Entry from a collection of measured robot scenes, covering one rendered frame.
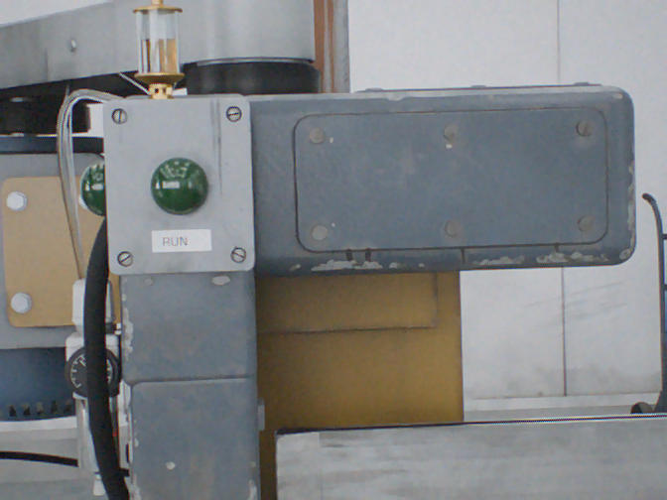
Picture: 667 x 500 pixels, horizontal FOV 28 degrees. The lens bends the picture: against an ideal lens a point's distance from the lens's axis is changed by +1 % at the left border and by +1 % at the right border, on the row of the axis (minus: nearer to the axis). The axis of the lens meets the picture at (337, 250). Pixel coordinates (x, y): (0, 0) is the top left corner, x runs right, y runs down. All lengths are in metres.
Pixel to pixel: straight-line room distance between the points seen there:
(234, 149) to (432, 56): 5.32
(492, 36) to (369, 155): 5.32
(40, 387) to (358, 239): 0.50
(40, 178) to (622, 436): 0.51
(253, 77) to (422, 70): 5.14
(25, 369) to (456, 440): 0.42
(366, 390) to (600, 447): 0.20
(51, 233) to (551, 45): 5.08
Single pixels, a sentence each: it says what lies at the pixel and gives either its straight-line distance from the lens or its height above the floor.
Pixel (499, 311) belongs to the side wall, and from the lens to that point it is 6.04.
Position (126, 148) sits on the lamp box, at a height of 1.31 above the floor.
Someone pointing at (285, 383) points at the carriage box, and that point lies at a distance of 1.03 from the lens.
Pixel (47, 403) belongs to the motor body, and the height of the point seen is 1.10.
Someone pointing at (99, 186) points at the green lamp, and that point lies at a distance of 0.69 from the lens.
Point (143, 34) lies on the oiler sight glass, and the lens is 0.76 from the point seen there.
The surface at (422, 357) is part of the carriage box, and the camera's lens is 1.04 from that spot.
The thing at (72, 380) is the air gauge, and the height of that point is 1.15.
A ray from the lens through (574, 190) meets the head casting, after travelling 0.76.
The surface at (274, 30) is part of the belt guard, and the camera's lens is 0.85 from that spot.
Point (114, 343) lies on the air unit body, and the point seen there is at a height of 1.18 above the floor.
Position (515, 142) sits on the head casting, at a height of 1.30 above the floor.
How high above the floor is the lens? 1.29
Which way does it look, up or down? 3 degrees down
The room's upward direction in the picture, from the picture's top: 2 degrees counter-clockwise
